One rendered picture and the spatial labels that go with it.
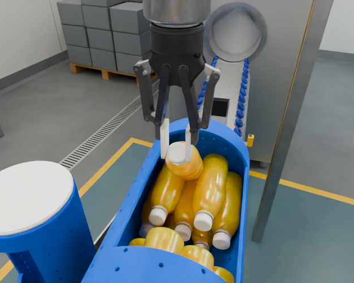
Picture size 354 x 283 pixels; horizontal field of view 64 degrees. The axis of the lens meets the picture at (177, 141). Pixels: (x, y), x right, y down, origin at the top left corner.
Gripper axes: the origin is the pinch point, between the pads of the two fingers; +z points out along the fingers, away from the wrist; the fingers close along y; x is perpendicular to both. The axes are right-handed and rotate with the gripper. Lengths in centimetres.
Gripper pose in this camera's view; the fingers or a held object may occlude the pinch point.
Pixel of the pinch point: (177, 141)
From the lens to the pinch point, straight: 50.3
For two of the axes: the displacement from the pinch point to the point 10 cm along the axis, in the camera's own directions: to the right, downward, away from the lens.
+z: 0.0, 8.1, 5.9
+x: -2.4, 5.7, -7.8
